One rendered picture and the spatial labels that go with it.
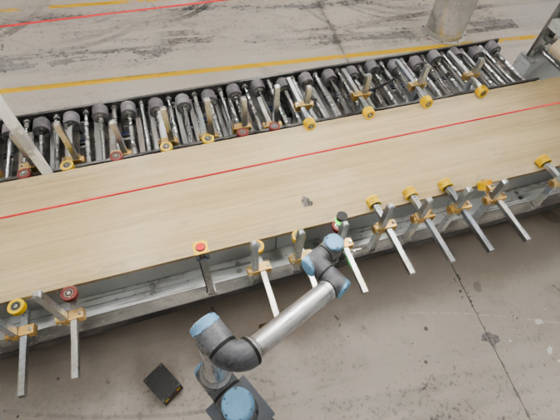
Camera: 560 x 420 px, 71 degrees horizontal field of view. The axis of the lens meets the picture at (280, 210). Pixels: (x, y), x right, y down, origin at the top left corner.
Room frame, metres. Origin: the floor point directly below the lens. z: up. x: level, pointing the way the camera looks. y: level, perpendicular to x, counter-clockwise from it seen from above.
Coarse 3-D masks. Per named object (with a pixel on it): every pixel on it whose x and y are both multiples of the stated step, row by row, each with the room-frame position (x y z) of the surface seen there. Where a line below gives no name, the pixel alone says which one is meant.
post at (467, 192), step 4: (464, 188) 1.41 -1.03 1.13; (468, 188) 1.39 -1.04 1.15; (464, 192) 1.39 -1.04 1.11; (468, 192) 1.38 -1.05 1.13; (460, 196) 1.40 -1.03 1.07; (464, 196) 1.38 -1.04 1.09; (468, 196) 1.38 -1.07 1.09; (456, 200) 1.41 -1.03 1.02; (460, 200) 1.39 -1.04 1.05; (464, 200) 1.38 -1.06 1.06; (456, 204) 1.39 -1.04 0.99; (460, 204) 1.38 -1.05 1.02; (456, 208) 1.38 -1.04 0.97; (448, 216) 1.39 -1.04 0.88; (452, 216) 1.38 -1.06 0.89; (444, 220) 1.39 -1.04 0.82; (448, 220) 1.38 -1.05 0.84; (440, 224) 1.40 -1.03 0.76; (444, 224) 1.38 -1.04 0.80; (440, 228) 1.38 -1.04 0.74; (444, 228) 1.38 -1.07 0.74
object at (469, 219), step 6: (450, 192) 1.50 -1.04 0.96; (456, 198) 1.46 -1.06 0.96; (462, 210) 1.38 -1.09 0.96; (462, 216) 1.36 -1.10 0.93; (468, 216) 1.34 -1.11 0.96; (468, 222) 1.30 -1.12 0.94; (474, 222) 1.29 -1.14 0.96; (474, 228) 1.26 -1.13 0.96; (480, 234) 1.22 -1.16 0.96; (480, 240) 1.19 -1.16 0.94; (486, 240) 1.18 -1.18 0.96; (486, 246) 1.14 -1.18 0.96
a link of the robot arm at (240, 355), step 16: (336, 272) 0.74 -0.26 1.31; (320, 288) 0.65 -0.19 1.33; (336, 288) 0.67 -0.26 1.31; (304, 304) 0.57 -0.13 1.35; (320, 304) 0.59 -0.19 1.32; (272, 320) 0.49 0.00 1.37; (288, 320) 0.49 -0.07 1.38; (304, 320) 0.51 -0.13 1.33; (256, 336) 0.42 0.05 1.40; (272, 336) 0.43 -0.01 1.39; (224, 352) 0.34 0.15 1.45; (240, 352) 0.35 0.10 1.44; (256, 352) 0.35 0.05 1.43; (224, 368) 0.30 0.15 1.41; (240, 368) 0.30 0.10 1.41
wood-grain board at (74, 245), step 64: (320, 128) 2.03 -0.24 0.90; (384, 128) 2.08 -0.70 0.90; (448, 128) 2.13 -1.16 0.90; (512, 128) 2.18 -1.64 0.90; (0, 192) 1.29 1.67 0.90; (64, 192) 1.33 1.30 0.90; (128, 192) 1.36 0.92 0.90; (192, 192) 1.40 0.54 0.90; (256, 192) 1.43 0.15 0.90; (320, 192) 1.47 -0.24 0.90; (384, 192) 1.51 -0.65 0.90; (0, 256) 0.88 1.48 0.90; (64, 256) 0.91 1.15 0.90; (128, 256) 0.94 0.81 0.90; (192, 256) 0.97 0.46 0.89
